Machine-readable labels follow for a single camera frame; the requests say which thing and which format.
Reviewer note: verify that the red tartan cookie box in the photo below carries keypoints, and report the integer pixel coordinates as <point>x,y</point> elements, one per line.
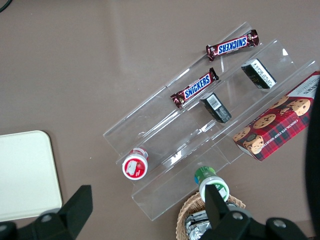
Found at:
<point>275,125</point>

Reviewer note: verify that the foil-wrapped food pack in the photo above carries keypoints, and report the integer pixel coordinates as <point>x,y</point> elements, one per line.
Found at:
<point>198,217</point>
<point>196,231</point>

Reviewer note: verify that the small black carton box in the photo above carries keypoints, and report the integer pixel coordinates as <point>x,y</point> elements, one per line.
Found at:
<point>260,73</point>
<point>215,107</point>

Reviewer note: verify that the green and white yogurt cup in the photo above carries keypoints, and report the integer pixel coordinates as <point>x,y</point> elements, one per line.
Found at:
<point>205,175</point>

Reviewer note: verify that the Snickers chocolate bar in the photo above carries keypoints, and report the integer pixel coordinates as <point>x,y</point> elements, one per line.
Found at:
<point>197,87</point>
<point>232,45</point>

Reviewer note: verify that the red and white yogurt cup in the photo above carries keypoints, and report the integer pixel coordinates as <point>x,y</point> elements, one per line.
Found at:
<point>135,166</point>

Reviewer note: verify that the light wicker basket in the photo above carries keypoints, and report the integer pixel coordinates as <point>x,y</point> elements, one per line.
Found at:
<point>185,212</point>

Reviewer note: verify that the beige rectangular tray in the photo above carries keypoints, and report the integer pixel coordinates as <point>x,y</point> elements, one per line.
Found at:
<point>25,175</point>

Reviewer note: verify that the clear acrylic stepped display stand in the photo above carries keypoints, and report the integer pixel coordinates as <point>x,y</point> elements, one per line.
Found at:
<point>155,122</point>

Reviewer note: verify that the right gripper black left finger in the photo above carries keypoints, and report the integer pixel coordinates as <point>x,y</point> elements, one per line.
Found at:
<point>72,212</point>

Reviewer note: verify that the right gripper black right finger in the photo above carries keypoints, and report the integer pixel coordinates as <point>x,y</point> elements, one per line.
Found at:
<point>220,215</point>

